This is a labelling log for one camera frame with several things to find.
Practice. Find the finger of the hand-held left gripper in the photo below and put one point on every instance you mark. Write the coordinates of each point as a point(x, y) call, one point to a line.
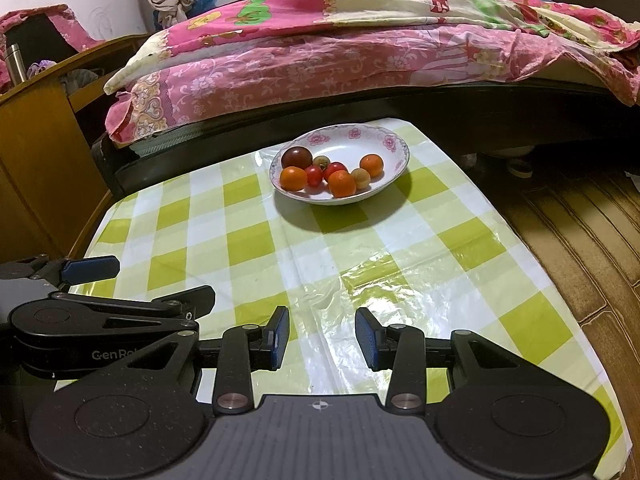
point(165, 307)
point(90, 269)

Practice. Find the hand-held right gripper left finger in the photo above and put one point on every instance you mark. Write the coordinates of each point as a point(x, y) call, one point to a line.
point(280, 339)

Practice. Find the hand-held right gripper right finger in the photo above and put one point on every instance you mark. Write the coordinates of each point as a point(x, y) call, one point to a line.
point(367, 341)

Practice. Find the small orange mandarin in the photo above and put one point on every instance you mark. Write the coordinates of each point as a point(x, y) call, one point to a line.
point(342, 183)
point(372, 165)
point(293, 178)

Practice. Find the dark red tomato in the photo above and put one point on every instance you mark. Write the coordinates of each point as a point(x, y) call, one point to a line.
point(296, 156)

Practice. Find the white floral rim plate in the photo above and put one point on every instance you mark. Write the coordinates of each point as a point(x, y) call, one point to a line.
point(345, 146)

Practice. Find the wooden cabinet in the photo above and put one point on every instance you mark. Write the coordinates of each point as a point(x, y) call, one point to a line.
point(30, 160)

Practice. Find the tan longan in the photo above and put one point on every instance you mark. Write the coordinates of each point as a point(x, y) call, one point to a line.
point(361, 178)

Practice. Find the steel thermos bottle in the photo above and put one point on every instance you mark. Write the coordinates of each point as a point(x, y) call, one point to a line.
point(16, 62)

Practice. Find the pink floral cloth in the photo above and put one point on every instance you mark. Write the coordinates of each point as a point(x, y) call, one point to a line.
point(30, 17)

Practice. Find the pink floral bed sheet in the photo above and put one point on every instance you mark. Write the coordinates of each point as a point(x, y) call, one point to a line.
point(300, 75)

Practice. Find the dark bed frame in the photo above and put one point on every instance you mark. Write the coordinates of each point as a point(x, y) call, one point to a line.
point(450, 110)

